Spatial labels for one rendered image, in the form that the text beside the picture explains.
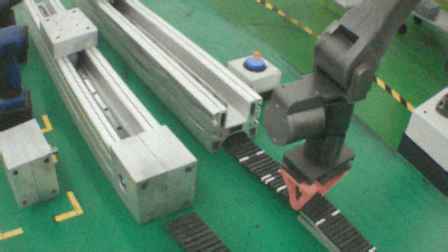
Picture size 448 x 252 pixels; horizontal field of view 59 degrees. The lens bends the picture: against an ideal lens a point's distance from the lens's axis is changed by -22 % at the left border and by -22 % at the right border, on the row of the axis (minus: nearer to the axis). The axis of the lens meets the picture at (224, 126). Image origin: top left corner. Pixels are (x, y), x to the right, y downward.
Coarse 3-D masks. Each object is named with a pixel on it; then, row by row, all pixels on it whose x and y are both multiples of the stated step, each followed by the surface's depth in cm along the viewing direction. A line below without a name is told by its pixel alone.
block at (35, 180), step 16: (16, 128) 70; (32, 128) 70; (0, 144) 66; (16, 144) 67; (32, 144) 67; (16, 160) 64; (32, 160) 64; (48, 160) 67; (16, 176) 64; (32, 176) 66; (48, 176) 68; (16, 192) 65; (32, 192) 68; (48, 192) 70
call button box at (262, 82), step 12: (240, 60) 99; (264, 60) 100; (240, 72) 96; (252, 72) 96; (264, 72) 96; (276, 72) 97; (252, 84) 94; (264, 84) 96; (276, 84) 99; (264, 96) 98
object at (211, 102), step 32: (128, 0) 116; (128, 32) 101; (160, 32) 104; (128, 64) 105; (160, 64) 91; (192, 64) 96; (160, 96) 95; (192, 96) 84; (224, 96) 90; (256, 96) 85; (192, 128) 88; (224, 128) 84; (256, 128) 89
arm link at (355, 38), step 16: (368, 0) 57; (384, 0) 55; (400, 0) 54; (416, 0) 56; (352, 16) 57; (368, 16) 55; (384, 16) 55; (400, 16) 56; (336, 32) 58; (352, 32) 56; (368, 32) 55; (384, 32) 56; (320, 48) 58; (336, 48) 57; (352, 48) 55; (368, 48) 55; (384, 48) 57; (320, 64) 60; (336, 64) 56; (352, 64) 55; (368, 64) 56; (336, 80) 58
